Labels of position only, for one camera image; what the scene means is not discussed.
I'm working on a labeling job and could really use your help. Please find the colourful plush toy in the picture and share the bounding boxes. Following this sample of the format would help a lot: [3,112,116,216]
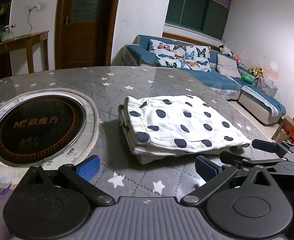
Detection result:
[249,66,264,77]

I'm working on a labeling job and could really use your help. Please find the clear plastic bag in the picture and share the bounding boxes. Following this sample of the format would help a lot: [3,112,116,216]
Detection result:
[257,76,278,97]

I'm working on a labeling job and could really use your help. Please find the green-framed window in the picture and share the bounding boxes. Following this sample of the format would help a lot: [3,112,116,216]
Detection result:
[165,0,231,42]

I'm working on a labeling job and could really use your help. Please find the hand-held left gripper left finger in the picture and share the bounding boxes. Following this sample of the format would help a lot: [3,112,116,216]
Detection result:
[20,155,115,205]

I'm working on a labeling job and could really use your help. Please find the round black induction cooktop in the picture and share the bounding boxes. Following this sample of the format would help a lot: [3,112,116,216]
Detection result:
[0,95,87,160]

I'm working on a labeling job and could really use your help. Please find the brown wooden glass-panel door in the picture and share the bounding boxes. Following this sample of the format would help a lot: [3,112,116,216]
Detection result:
[54,0,122,70]

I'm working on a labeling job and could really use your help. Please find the black white plush toy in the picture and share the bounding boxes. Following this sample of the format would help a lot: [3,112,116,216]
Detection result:
[218,45,233,56]

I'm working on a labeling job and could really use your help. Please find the small wooden stool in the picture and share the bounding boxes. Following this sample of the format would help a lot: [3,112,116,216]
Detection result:
[272,115,294,143]

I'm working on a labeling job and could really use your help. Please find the wooden side table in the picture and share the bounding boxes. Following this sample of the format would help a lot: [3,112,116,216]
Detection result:
[0,31,49,77]

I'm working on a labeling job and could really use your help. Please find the butterfly print pillow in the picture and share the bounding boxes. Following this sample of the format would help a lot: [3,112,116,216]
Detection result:
[148,39,211,72]

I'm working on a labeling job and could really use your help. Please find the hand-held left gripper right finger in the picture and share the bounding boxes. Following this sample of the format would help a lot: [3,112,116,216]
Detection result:
[180,156,277,205]

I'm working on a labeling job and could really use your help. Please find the large glass jar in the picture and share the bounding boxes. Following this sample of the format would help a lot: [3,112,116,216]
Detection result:
[1,27,11,42]

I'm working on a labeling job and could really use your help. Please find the grey hanging cable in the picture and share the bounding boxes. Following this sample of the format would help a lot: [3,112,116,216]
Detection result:
[27,9,34,36]

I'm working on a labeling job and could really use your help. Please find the blue corner sofa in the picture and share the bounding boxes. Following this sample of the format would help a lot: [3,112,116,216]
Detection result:
[122,34,286,127]

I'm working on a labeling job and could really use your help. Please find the beige cushion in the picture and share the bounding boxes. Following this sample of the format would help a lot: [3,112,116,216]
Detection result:
[216,54,242,78]

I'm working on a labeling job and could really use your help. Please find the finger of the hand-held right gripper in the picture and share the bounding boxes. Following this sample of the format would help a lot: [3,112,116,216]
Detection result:
[252,139,293,157]
[220,151,286,170]

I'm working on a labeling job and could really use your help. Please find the white polka dot pants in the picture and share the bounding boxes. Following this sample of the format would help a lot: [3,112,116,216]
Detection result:
[118,94,252,165]

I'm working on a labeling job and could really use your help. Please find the grey star-print tablecloth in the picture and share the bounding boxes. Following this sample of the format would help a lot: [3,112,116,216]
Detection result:
[0,66,287,240]

